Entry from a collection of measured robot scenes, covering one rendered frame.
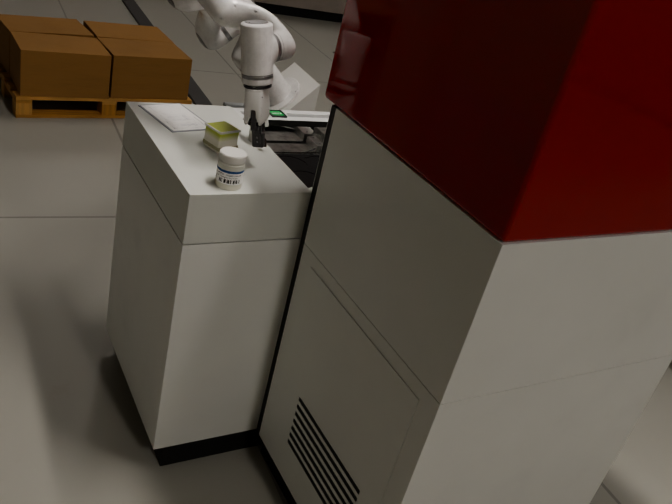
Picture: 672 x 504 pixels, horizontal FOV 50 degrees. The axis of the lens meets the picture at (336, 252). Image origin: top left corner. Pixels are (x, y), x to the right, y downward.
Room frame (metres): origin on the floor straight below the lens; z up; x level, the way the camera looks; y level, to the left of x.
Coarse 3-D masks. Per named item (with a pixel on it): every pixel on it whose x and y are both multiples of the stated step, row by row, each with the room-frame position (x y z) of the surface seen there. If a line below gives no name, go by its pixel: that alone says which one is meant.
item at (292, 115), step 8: (240, 112) 2.29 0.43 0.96; (288, 112) 2.41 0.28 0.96; (296, 112) 2.43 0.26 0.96; (304, 112) 2.46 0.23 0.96; (312, 112) 2.48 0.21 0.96; (320, 112) 2.50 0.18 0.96; (328, 112) 2.53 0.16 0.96; (296, 120) 2.36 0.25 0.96; (304, 120) 2.37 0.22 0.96; (312, 120) 2.40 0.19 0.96; (320, 120) 2.42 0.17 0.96
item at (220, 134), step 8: (208, 128) 1.92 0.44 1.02; (216, 128) 1.91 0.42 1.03; (224, 128) 1.92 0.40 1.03; (232, 128) 1.94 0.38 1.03; (208, 136) 1.92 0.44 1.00; (216, 136) 1.90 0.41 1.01; (224, 136) 1.90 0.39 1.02; (232, 136) 1.92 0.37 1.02; (208, 144) 1.91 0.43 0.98; (216, 144) 1.89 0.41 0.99; (224, 144) 1.90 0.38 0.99; (232, 144) 1.93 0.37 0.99; (216, 152) 1.89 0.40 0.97
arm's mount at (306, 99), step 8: (296, 64) 2.85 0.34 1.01; (288, 72) 2.82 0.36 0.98; (296, 72) 2.80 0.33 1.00; (304, 72) 2.77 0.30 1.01; (304, 80) 2.72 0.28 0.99; (312, 80) 2.70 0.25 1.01; (304, 88) 2.67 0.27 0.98; (312, 88) 2.65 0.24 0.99; (304, 96) 2.63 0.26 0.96; (312, 96) 2.64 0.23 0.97; (296, 104) 2.61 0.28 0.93; (304, 104) 2.62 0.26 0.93; (312, 104) 2.64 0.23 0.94
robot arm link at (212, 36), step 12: (168, 0) 2.17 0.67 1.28; (180, 0) 2.16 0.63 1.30; (192, 0) 2.18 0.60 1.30; (204, 12) 2.34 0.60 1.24; (204, 24) 2.44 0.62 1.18; (216, 24) 2.41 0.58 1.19; (204, 36) 2.47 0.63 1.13; (216, 36) 2.46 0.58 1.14; (228, 36) 2.51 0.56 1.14; (216, 48) 2.51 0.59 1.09
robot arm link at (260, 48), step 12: (240, 24) 1.86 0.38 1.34; (252, 24) 1.84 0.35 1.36; (264, 24) 1.85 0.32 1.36; (240, 36) 1.86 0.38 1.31; (252, 36) 1.83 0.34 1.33; (264, 36) 1.84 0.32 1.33; (276, 36) 1.90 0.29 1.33; (252, 48) 1.83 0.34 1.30; (264, 48) 1.84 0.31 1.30; (276, 48) 1.87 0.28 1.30; (252, 60) 1.83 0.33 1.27; (264, 60) 1.84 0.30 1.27; (276, 60) 1.89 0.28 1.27; (252, 72) 1.83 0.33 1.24; (264, 72) 1.84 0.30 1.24
